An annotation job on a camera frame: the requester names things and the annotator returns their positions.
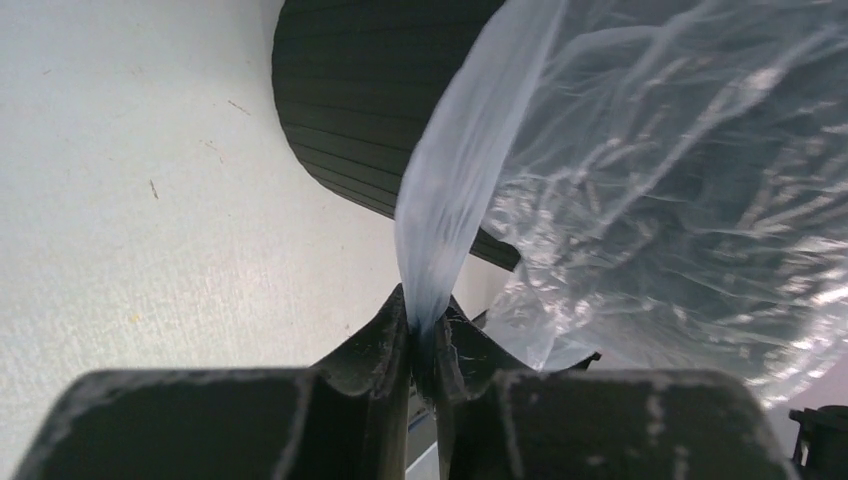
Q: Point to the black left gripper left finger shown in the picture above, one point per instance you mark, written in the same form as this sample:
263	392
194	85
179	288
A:
345	417

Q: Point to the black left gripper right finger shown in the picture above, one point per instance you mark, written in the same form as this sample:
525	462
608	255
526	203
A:
500	420

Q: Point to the blue plastic trash bag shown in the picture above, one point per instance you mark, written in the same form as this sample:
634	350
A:
672	174

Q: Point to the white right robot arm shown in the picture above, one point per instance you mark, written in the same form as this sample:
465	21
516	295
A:
820	451

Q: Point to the black trash bin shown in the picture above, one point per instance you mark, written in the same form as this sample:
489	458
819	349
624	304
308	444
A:
355	83

